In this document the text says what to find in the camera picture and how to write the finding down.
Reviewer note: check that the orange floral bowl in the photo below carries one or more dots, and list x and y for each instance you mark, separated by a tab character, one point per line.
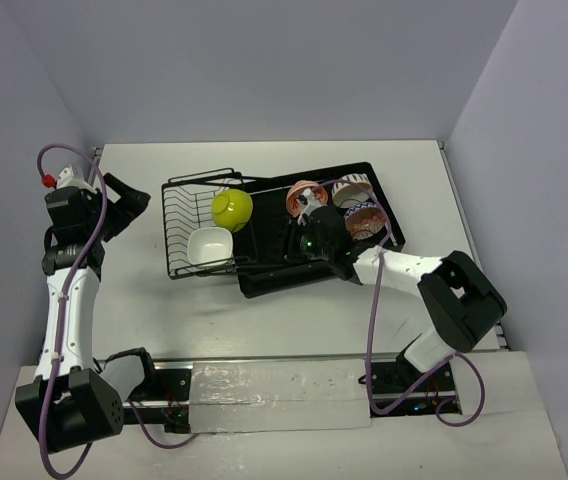
293	203

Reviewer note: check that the white taped sheet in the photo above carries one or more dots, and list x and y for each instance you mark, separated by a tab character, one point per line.
248	397

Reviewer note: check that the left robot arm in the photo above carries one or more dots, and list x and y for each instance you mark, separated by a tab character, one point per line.
71	402

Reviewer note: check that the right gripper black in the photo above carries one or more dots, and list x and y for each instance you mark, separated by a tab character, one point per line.
290	247

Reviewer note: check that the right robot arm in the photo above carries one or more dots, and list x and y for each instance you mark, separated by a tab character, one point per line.
462	303

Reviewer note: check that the black dish rack tray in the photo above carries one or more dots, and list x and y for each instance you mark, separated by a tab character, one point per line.
270	215

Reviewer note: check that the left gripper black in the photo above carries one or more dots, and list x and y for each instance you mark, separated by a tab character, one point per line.
115	208

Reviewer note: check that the white bowl pink rim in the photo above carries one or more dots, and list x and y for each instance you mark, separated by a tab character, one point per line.
351	190

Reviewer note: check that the green bowl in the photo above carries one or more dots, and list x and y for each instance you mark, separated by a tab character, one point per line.
231	209

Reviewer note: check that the white square bowl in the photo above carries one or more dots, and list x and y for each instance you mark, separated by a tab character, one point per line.
209	246

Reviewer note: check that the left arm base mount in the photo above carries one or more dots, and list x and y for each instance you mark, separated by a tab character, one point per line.
154	400

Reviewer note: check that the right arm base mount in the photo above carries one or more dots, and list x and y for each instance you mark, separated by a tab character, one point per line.
390	381

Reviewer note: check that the black wire plate rack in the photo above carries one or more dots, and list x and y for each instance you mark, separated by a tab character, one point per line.
187	206

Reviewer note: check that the orange blue geometric bowl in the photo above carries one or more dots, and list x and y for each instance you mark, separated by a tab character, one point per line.
364	220

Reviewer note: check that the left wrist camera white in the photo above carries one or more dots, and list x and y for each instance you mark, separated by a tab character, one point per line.
69	176

